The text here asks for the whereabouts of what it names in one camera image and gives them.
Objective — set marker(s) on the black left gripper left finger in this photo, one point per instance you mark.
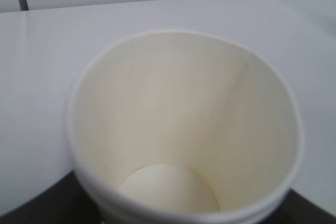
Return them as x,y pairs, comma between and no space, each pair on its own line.
64,202

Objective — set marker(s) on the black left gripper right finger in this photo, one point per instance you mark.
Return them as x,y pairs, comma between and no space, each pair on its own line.
295,209

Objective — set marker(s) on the white paper cup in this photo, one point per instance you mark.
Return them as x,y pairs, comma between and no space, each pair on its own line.
177,126

